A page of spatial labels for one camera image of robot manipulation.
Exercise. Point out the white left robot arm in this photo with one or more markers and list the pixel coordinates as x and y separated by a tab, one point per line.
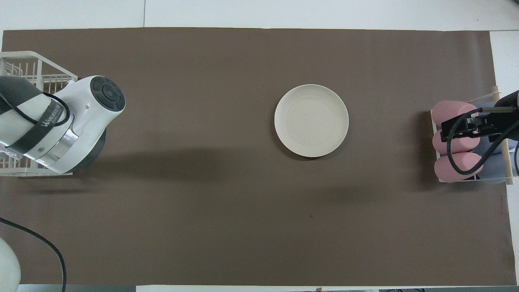
85	117

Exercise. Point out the white cup holder rack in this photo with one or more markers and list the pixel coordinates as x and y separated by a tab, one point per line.
505	162

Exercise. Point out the blue cup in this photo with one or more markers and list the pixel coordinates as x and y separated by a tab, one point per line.
496	172

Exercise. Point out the cream round plate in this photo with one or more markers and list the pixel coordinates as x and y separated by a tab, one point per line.
311	120

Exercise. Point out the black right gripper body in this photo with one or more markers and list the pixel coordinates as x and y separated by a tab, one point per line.
502	123

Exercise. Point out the brown table mat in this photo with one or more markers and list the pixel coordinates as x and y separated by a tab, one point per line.
202	182

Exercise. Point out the pink cup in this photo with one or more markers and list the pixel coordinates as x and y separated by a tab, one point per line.
460	170
440	145
446	110

